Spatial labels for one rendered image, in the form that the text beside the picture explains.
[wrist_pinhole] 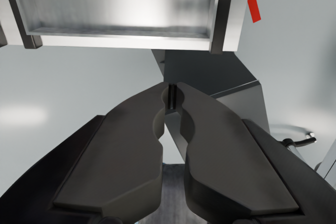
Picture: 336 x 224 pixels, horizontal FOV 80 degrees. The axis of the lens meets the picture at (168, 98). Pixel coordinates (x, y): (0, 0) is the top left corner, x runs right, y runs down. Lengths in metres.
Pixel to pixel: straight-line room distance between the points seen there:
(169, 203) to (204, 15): 0.31
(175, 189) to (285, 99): 1.32
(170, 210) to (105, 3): 0.34
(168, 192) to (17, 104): 1.52
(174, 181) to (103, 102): 1.16
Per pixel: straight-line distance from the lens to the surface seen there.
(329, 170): 1.38
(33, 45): 0.37
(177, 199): 0.39
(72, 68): 1.44
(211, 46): 0.32
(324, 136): 1.99
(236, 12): 0.34
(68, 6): 0.35
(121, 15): 0.33
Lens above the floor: 1.20
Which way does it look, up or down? 60 degrees down
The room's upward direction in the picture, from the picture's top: 179 degrees counter-clockwise
